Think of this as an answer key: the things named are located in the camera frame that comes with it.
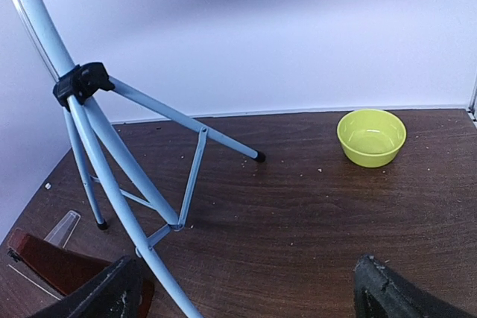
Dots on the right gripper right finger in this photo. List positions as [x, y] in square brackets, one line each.
[381, 292]

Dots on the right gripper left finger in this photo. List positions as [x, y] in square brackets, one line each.
[115, 292]

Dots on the brown wooden metronome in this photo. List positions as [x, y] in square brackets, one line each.
[63, 269]

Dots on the clear plastic metronome cover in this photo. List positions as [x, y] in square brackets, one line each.
[60, 234]

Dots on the white perforated music stand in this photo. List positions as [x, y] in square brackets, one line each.
[102, 156]

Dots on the green plastic bowl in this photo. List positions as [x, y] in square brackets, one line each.
[371, 138]

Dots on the right aluminium corner post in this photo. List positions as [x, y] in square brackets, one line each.
[472, 108]

